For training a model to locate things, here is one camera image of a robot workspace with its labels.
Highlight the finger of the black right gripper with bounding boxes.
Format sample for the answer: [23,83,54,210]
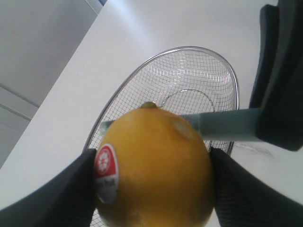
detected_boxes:
[249,4,279,108]
[256,0,303,151]

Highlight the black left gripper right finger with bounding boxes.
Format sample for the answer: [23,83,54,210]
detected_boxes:
[209,147,303,227]

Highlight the oval wire mesh basket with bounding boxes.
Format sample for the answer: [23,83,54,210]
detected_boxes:
[81,45,240,227]

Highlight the white cabinet doors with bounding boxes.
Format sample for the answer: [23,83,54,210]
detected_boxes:
[0,0,105,163]

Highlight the yellow lemon with sticker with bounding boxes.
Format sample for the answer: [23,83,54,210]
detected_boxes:
[94,102,214,227]

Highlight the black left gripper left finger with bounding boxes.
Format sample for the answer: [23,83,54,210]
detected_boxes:
[0,149,96,227]

